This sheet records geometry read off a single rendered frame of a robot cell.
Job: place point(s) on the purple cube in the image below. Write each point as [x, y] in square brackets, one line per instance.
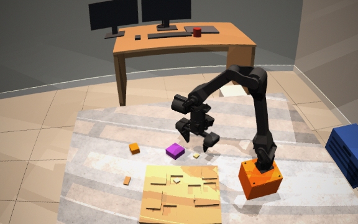
[175, 151]

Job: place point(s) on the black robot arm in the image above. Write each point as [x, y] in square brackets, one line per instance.
[255, 79]

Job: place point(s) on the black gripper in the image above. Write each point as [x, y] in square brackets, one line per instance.
[187, 126]

